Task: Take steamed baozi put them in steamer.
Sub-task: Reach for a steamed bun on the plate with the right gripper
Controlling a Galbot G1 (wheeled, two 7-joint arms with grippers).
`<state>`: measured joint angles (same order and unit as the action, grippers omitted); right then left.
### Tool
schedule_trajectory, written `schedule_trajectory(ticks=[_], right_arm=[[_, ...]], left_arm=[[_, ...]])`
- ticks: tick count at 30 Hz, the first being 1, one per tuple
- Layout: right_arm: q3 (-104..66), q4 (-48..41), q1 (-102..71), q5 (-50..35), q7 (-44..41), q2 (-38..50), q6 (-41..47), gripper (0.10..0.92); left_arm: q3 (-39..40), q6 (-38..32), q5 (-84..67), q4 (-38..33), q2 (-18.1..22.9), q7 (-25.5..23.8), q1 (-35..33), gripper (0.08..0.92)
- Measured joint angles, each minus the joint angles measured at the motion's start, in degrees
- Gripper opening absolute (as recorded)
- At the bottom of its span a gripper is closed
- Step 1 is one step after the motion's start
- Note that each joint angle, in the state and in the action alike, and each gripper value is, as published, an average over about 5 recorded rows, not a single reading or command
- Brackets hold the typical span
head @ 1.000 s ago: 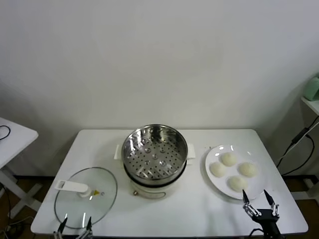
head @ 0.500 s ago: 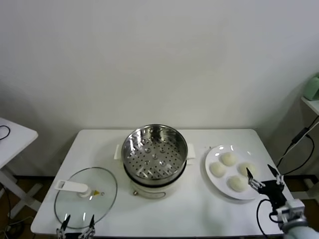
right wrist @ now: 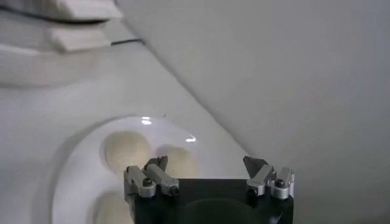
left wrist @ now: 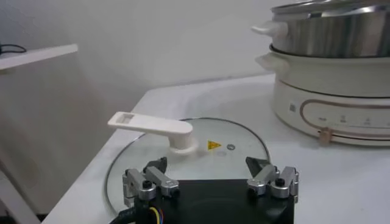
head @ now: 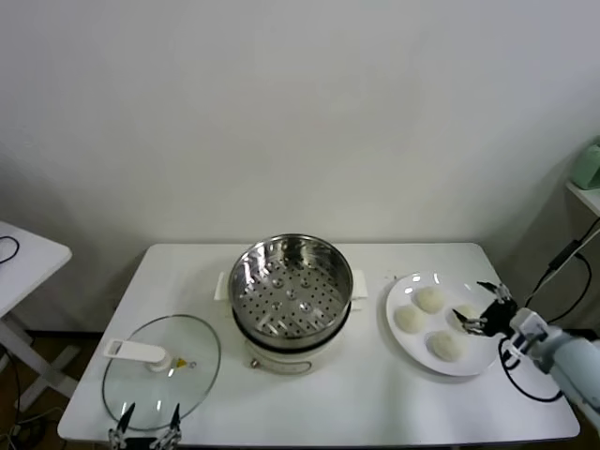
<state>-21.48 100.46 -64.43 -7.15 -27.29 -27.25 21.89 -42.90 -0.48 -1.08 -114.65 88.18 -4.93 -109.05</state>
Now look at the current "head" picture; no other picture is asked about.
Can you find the white steamed baozi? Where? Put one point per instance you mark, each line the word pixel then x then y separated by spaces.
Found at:
pixel 430 299
pixel 409 319
pixel 446 346
pixel 469 310

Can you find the pale green container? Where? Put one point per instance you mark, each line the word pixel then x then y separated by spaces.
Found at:
pixel 588 169

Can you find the white electric cooker base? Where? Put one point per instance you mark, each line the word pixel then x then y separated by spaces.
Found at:
pixel 281 361

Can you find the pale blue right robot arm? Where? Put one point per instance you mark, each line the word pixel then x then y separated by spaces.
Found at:
pixel 574 363

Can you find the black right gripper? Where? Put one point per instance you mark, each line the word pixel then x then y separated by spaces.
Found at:
pixel 496 318

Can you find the perforated stainless steel steamer basket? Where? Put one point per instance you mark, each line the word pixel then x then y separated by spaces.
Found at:
pixel 290 300

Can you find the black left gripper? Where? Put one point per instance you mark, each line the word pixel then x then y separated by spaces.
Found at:
pixel 138 444

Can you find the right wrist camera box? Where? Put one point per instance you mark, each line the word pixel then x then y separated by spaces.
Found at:
pixel 525 325

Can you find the white shelf table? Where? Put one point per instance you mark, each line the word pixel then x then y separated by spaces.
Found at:
pixel 586 196

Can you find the white side table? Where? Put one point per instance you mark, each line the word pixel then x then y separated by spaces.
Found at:
pixel 23 272

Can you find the white round plate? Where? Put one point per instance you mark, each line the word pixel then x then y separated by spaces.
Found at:
pixel 408 348

